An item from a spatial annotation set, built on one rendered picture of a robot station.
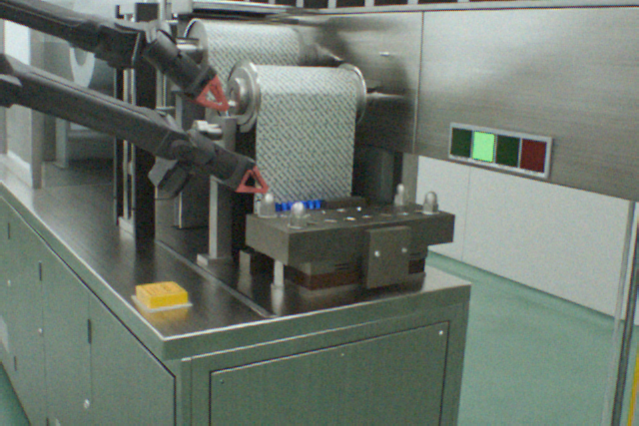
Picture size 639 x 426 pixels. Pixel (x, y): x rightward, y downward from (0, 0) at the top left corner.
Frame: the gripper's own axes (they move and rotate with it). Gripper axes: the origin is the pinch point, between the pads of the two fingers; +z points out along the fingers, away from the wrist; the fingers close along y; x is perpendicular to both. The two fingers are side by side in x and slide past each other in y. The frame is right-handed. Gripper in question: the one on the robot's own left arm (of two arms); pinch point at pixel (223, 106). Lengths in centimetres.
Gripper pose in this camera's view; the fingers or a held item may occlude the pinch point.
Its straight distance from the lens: 145.9
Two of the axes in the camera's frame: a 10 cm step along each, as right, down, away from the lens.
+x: 5.3, -8.2, 2.2
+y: 5.7, 1.4, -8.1
